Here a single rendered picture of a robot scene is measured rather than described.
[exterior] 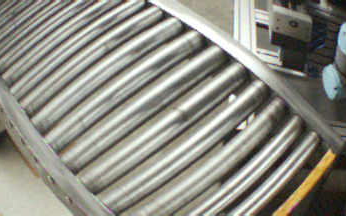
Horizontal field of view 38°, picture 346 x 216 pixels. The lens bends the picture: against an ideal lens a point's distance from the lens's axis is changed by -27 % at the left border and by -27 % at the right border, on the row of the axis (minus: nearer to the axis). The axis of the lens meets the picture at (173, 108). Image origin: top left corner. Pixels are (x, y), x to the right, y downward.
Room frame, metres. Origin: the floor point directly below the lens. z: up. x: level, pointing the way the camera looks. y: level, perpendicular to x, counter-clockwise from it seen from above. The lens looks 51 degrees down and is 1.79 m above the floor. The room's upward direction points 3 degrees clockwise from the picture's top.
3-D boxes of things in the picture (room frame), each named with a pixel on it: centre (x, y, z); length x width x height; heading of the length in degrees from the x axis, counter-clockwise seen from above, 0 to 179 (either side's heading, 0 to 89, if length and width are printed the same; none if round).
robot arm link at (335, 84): (0.74, -0.36, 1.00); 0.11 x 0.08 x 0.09; 111
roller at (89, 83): (0.90, 0.15, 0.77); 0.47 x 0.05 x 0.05; 136
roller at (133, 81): (0.85, 0.11, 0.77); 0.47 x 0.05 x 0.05; 136
